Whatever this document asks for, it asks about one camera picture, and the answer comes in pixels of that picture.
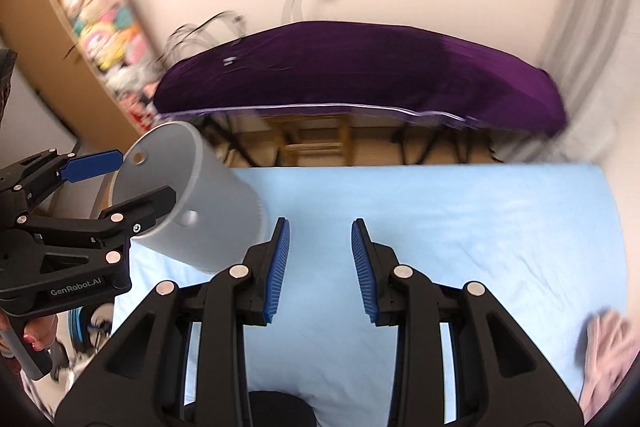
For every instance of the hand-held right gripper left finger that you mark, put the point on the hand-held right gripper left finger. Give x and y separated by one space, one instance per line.
277 277

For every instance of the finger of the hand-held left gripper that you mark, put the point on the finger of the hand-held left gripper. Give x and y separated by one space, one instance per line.
135 212
95 164

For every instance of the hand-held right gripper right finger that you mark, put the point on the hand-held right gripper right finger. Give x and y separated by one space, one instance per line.
361 277

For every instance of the grey plastic bucket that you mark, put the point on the grey plastic bucket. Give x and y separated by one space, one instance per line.
220 207

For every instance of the person's left hand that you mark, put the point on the person's left hand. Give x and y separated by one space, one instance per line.
41 332

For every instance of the wooden shelf unit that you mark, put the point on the wooden shelf unit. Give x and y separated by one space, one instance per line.
60 72

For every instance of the light blue bed sheet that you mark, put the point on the light blue bed sheet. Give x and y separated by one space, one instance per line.
450 232

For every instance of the wooden stool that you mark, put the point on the wooden stool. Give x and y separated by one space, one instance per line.
310 139

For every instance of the purple table cloth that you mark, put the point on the purple table cloth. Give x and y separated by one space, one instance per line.
360 72

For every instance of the pink fluffy garment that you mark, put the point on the pink fluffy garment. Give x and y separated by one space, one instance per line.
607 357

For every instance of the pale window curtain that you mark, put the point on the pale window curtain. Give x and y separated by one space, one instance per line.
595 57

